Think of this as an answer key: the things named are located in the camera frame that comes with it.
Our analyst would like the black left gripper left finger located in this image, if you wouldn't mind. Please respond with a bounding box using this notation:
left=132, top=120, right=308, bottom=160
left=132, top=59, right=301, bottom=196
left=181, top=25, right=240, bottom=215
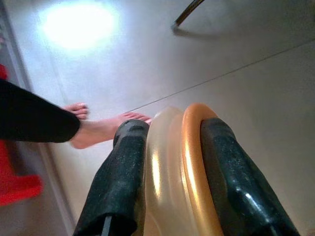
left=73, top=119, right=151, bottom=236

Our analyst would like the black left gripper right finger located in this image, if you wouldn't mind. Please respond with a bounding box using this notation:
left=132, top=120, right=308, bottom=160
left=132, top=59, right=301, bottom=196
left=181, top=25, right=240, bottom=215
left=200, top=117, right=302, bottom=236

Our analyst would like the clear plastic bowl orange lid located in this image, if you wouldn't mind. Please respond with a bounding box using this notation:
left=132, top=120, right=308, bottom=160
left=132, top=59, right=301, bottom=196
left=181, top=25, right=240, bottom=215
left=144, top=102, right=224, bottom=236

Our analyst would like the person's bare foot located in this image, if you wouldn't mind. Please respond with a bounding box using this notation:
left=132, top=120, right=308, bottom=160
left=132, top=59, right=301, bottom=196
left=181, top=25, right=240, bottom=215
left=63, top=102, right=89, bottom=121
left=70, top=112, right=153, bottom=150

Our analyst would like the red plastic stool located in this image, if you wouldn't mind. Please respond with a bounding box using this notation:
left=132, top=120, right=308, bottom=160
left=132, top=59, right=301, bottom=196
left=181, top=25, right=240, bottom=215
left=0, top=63, right=44, bottom=207

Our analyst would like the metal chair leg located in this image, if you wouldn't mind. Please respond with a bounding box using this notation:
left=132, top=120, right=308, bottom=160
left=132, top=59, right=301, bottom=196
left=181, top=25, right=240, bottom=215
left=175, top=0, right=206, bottom=26

